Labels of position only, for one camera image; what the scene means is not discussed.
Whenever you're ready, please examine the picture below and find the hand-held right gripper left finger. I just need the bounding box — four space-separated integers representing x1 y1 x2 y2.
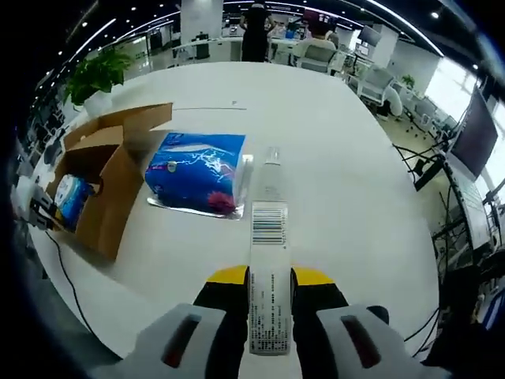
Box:
92 265 252 379

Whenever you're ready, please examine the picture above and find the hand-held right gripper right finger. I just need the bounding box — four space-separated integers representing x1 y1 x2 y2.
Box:
290 267 451 379

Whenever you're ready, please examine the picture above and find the brown cardboard shoe box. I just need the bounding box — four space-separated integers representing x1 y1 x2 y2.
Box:
44 102 174 262

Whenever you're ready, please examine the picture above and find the white mesh office chair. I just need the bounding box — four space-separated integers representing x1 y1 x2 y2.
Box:
361 66 395 104
295 41 337 74

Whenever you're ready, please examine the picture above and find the light blue wet wipes pack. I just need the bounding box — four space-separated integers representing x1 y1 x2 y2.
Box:
54 175 96 233

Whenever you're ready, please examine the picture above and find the black monitor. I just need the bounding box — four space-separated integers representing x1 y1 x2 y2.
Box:
449 87 500 183

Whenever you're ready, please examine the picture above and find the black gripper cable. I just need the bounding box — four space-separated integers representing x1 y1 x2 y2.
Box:
43 230 98 336

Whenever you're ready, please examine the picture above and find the white table socket strip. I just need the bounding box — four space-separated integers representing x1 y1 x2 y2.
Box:
173 99 249 112

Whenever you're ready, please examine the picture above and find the black tripod stand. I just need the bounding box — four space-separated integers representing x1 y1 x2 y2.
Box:
394 141 453 193

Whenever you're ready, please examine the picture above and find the green potted plant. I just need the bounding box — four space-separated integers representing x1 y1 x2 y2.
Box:
64 47 134 118

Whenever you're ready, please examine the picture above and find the blue soft tissue pack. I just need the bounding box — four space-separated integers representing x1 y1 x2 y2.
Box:
144 132 254 220

